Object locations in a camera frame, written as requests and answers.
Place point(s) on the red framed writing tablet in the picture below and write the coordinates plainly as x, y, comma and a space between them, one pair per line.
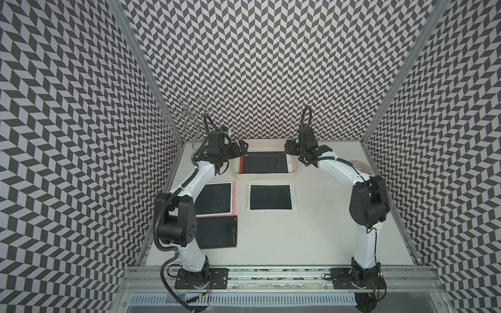
217, 232

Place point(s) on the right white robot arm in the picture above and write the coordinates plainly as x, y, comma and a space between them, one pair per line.
369, 204

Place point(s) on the aluminium front rail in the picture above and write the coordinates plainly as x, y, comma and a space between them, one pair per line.
292, 279

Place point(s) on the clear glass bowl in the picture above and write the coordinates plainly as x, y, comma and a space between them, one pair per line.
362, 167

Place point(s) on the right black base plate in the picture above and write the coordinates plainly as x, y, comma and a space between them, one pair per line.
357, 279

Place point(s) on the silver wire stand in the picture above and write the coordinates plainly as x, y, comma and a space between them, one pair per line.
186, 116

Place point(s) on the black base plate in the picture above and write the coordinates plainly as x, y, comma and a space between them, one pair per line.
357, 279
213, 278

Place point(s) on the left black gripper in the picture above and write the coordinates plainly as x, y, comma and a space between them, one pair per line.
243, 149

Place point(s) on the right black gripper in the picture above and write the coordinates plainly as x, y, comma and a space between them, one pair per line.
289, 147

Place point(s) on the pink edged writing tablet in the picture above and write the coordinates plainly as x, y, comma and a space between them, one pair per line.
216, 199

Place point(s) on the cream storage box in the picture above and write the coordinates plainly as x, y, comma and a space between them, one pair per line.
259, 145

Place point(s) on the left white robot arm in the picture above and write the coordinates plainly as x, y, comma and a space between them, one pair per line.
175, 222

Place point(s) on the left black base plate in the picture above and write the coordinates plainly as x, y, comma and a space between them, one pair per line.
213, 278

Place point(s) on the white framed writing tablet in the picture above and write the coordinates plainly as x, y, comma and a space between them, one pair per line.
271, 197

